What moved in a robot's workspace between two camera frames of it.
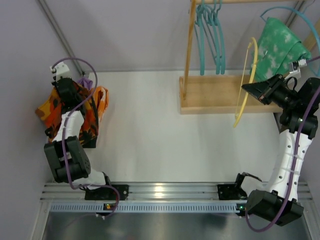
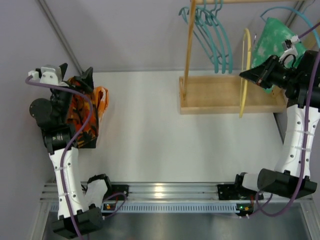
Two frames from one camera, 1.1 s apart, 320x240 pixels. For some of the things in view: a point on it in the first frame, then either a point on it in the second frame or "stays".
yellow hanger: (239, 114) to (242, 108)
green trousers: (278, 47) stays
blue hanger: (300, 13) stays
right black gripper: (266, 89) to (264, 75)
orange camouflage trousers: (51, 109) stays
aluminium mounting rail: (71, 191) stays
